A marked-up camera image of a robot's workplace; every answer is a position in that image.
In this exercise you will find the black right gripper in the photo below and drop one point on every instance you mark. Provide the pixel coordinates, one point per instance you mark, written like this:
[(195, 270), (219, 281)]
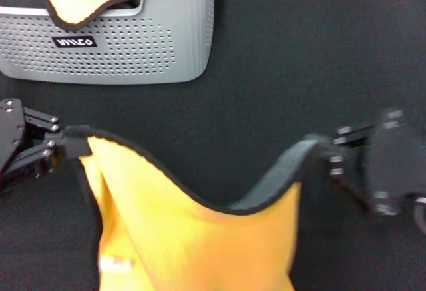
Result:
[(396, 161)]

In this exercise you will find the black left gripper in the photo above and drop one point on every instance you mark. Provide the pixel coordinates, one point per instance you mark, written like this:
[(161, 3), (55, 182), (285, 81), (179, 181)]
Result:
[(10, 131)]

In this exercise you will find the yellow towel with black edge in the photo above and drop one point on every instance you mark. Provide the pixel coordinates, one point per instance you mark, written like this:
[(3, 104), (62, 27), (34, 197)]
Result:
[(199, 244), (73, 1)]

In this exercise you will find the black tablecloth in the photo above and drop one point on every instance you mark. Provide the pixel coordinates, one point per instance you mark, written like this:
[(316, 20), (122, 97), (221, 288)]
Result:
[(266, 104)]

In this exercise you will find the grey perforated storage basket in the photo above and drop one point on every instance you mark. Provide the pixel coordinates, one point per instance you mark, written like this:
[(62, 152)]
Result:
[(133, 48)]

